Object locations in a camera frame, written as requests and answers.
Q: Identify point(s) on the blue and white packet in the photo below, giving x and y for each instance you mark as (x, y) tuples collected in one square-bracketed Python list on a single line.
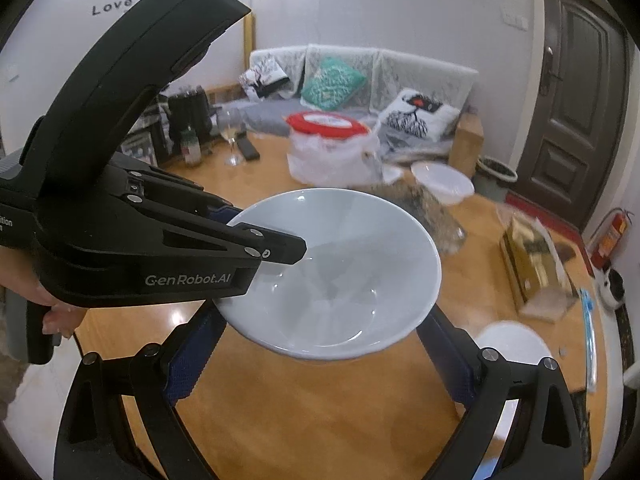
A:
[(590, 335)]

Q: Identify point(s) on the teal patterned cushion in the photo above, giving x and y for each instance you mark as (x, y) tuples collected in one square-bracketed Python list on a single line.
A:
[(332, 85)]

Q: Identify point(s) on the glass bottle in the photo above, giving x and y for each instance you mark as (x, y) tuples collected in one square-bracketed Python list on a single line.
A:
[(191, 147)]

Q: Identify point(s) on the red fire extinguisher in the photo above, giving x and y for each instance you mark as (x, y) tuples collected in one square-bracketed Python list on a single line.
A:
[(610, 240)]

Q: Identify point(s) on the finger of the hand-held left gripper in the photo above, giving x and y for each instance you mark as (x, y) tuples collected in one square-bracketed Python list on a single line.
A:
[(222, 210), (280, 249)]

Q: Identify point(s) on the white plate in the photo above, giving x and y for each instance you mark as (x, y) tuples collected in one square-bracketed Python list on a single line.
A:
[(510, 342)]

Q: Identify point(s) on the grey trash bin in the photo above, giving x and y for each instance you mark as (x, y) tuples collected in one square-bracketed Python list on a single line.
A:
[(495, 177)]

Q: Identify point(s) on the black wall lettering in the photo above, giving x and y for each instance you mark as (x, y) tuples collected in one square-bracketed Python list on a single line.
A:
[(112, 7)]

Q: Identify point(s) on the tabletop photo frame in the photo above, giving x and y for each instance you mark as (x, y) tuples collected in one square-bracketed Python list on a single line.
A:
[(142, 142)]

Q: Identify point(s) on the wall switch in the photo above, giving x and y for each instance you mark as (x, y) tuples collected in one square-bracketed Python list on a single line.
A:
[(516, 20)]

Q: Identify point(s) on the white and black round device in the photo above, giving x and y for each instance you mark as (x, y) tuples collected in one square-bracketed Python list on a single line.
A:
[(612, 287)]

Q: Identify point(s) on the large white bowl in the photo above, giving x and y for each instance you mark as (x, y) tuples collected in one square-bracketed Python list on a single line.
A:
[(345, 270)]

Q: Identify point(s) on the clear plastic bag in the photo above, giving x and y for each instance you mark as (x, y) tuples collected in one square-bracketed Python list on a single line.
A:
[(325, 160)]

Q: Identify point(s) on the red lid container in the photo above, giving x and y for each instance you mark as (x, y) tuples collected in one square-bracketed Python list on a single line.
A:
[(325, 122)]

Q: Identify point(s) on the grey sofa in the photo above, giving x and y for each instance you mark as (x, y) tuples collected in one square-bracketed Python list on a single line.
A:
[(280, 112)]

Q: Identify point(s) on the black remote control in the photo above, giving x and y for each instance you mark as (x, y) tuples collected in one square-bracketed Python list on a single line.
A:
[(247, 147)]

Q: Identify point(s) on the wooden frame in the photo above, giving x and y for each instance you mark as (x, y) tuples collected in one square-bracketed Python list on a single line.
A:
[(249, 40)]

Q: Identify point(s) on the wooden side table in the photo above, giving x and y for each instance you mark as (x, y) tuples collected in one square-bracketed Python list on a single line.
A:
[(470, 137)]

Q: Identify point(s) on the person's left hand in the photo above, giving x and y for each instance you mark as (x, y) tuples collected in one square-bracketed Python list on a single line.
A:
[(20, 275)]

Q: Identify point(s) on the white tree print cushion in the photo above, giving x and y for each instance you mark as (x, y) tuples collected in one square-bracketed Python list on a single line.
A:
[(417, 112)]

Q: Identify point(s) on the red doormat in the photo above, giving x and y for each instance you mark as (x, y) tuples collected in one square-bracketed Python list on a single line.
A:
[(545, 212)]

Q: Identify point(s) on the brown door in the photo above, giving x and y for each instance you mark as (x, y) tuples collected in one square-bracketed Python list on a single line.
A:
[(575, 110)]

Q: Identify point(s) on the black and white cushion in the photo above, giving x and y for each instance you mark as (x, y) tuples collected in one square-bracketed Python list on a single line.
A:
[(265, 77)]

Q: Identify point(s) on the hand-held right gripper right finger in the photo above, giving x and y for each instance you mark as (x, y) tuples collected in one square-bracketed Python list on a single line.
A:
[(445, 355)]

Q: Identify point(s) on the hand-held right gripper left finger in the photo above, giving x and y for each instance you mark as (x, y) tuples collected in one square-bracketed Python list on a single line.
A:
[(195, 355)]

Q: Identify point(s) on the gold cardboard box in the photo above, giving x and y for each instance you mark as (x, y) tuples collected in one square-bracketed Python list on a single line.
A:
[(535, 265)]

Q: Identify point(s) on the wine glass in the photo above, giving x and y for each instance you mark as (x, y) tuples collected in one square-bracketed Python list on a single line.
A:
[(231, 127)]

